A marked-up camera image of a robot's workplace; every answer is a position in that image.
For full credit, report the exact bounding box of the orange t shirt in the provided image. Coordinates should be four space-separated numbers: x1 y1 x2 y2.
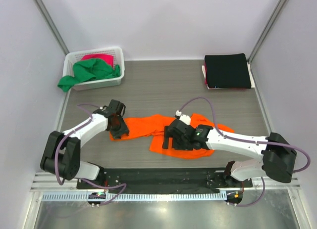
109 112 235 160

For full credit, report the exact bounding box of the white plastic basket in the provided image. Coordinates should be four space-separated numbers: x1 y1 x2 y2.
62 46 125 91

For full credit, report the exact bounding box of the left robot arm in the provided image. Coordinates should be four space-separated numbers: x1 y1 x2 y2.
40 99 129 189

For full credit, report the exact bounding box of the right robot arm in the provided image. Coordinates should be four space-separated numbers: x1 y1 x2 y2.
162 118 297 187

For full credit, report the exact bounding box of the green t shirt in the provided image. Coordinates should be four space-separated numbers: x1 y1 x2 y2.
57 58 121 92

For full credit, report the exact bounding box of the pink t shirt in basket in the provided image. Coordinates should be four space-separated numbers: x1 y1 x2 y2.
81 53 114 67

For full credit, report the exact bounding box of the folded white t shirt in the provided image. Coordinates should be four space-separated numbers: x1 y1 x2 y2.
202 63 255 90

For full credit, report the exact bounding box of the folded pink t shirt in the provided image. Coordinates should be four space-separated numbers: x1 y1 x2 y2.
202 64 209 89

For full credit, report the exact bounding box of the folded black t shirt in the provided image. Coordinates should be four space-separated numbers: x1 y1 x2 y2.
204 53 251 89

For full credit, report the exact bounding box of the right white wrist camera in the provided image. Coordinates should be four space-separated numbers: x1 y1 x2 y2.
175 110 191 125

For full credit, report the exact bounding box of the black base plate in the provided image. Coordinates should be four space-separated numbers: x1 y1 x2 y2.
76 167 253 193

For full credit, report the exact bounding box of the white slotted cable duct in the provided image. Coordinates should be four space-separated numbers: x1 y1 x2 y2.
42 191 227 202

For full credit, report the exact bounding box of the aluminium front rail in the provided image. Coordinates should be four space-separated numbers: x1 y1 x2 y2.
31 172 301 192

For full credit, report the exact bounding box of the left aluminium frame post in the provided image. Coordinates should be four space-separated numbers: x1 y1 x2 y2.
33 0 69 55

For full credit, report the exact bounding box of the aluminium frame post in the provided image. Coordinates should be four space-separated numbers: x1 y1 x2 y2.
33 0 69 55
247 0 289 63

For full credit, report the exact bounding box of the right aluminium frame post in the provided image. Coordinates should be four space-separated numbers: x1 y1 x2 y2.
247 0 289 63

